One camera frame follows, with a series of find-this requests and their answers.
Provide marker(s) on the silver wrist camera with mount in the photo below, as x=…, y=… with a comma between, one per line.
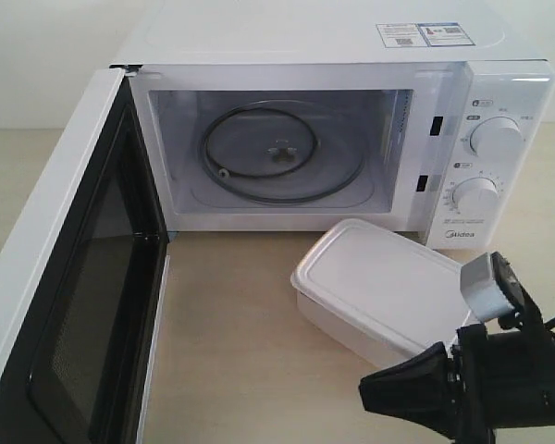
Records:
x=492, y=291

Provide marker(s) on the white upper power knob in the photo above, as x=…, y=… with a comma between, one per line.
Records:
x=497, y=138

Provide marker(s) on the blue white warning sticker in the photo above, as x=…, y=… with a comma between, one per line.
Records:
x=430, y=34

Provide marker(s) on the white plastic food container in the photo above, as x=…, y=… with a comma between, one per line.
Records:
x=382, y=296

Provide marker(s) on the white microwave door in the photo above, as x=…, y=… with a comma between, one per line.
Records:
x=82, y=277

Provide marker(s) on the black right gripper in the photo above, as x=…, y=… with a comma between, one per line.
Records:
x=507, y=382

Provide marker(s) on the glass turntable plate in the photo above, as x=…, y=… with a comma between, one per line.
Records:
x=282, y=152

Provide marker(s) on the white Midea microwave oven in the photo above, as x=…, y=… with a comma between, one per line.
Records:
x=415, y=116

